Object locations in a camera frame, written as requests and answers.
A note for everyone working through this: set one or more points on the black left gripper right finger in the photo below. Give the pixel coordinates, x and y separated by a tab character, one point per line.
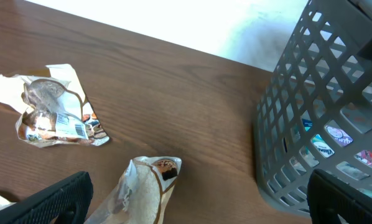
330	199

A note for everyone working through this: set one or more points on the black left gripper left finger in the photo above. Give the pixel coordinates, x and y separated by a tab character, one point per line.
66	201

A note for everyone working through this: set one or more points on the Kleenex tissue multipack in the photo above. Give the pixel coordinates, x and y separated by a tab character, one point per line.
343	139

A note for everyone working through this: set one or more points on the beige snack pouch with window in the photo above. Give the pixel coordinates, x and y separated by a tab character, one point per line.
54	108

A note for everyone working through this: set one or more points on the grey plastic laundry basket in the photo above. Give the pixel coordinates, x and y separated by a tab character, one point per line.
323	78

